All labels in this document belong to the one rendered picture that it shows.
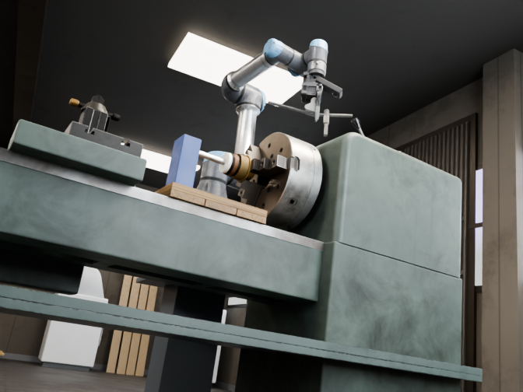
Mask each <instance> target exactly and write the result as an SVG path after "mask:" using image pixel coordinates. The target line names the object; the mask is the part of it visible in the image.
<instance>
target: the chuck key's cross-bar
mask: <svg viewBox="0 0 523 392"><path fill-rule="evenodd" d="M268 104H271V105H274V106H277V107H282V108H286V109H289V110H295V111H297V112H301V113H304V114H310V115H312V116H315V113H313V112H310V111H306V110H301V109H298V108H295V107H289V106H286V105H283V104H280V103H274V102H271V101H268ZM329 117H353V115H352V114H329Z"/></svg>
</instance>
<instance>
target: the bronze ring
mask: <svg viewBox="0 0 523 392"><path fill-rule="evenodd" d="M230 153H231V154H232V157H233V160H232V164H231V166H230V168H229V170H228V171H227V172H226V173H223V174H225V175H227V176H229V177H230V178H232V179H235V180H237V182H240V183H241V182H243V181H245V180H251V179H252V178H253V176H254V173H251V172H250V170H251V157H250V156H243V155H241V154H235V153H232V152H230Z"/></svg>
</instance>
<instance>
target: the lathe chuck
mask: <svg viewBox="0 0 523 392"><path fill-rule="evenodd" d="M259 146H260V149H261V154H262V156H263V158H264V157H266V158H268V159H271V158H272V157H274V156H277V155H280V156H283V157H286V158H287V159H288V158H290V157H292V158H295V157H297V159H298V170H297V171H294V168H289V169H288V170H285V171H283V172H281V173H279V174H277V175H275V176H274V177H271V179H270V178H266V177H262V176H259V175H257V174H254V176H253V178H252V179H251V180H250V181H253V182H255V183H258V184H260V185H262V186H264V187H265V188H264V189H262V191H261V194H260V197H259V199H258V203H257V205H256V208H260V209H263V210H266V211H267V217H266V223H265V224H264V225H266V226H271V227H274V228H279V227H283V226H285V225H287V224H288V223H289V222H291V221H292V220H293V219H294V218H295V217H296V216H297V214H298V213H299V212H300V210H301V209H302V207H303V206H304V203H305V201H306V200H307V197H308V195H309V193H310V190H311V185H312V182H313V178H314V157H313V153H312V151H311V148H310V146H309V145H308V144H307V143H306V142H303V141H301V140H299V139H297V138H294V137H292V136H289V135H286V134H284V133H282V132H276V133H273V134H271V135H269V136H268V137H266V138H265V139H264V140H263V141H262V142H261V143H260V144H259ZM290 198H295V199H296V200H297V203H296V204H295V205H294V206H288V205H287V201H288V200H289V199H290Z"/></svg>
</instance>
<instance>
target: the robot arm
mask: <svg viewBox="0 0 523 392"><path fill-rule="evenodd" d="M309 48H310V49H309V50H308V51H306V52H304V53H302V54H301V53H299V52H297V51H295V50H294V49H292V48H290V47H288V46H286V45H285V44H283V43H282V42H281V41H279V40H276V39H273V38H272V39H270V40H268V42H267V43H266V44H265V46H264V50H263V52H261V53H260V54H259V55H258V56H256V57H255V58H253V59H251V60H250V61H249V62H248V63H246V64H245V65H243V66H242V67H240V68H239V69H238V70H236V71H231V72H229V73H228V74H226V75H225V77H224V78H223V81H222V83H221V91H222V94H223V96H224V98H225V99H226V100H228V101H229V102H231V103H233V104H235V105H237V106H236V112H237V113H238V114H239V115H238V122H237V136H236V144H235V151H234V153H235V154H241V155H243V154H245V152H246V150H247V148H248V147H249V145H254V133H255V124H256V117H257V116H258V115H259V114H260V113H261V112H262V111H263V110H264V106H265V103H266V97H265V94H264V92H262V91H261V90H260V89H259V88H257V87H254V86H252V85H250V84H248V83H249V82H250V81H251V80H253V79H255V78H257V77H258V76H260V75H261V74H262V73H264V72H266V71H267V70H269V69H270V68H272V67H273V66H275V65H277V64H278V63H280V64H282V65H285V66H286V67H287V68H288V72H289V73H290V74H291V75H292V76H293V77H299V76H301V75H304V79H303V83H302V84H301V98H302V99H301V103H309V104H306V105H305V107H304V108H305V109H306V111H310V112H313V113H315V116H312V115H310V114H307V115H309V116H312V117H315V120H314V122H317V120H318V119H319V112H320V103H321V98H322V91H325V92H326V93H329V94H330V95H332V96H334V97H336V98H337V99H340V98H341V96H342V89H341V88H340V87H338V86H336V85H334V84H332V83H331V82H329V81H327V80H325V74H326V64H327V54H328V45H327V43H326V42H325V41H324V40H321V39H316V40H312V41H311V43H310V46H309ZM315 102H316V103H315ZM208 153H209V154H211V155H214V156H218V157H220V158H222V156H223V155H224V153H226V152H221V151H212V152H208ZM236 183H237V180H235V179H232V178H230V177H229V176H227V175H225V174H223V173H221V172H220V171H219V163H215V162H213V161H210V160H207V159H204V161H203V165H202V173H201V178H200V182H199V185H198V187H197V189H198V190H200V191H205V192H208V193H210V194H215V195H218V196H220V197H223V198H227V195H226V186H229V187H232V188H235V189H238V190H240V187H238V186H237V185H236Z"/></svg>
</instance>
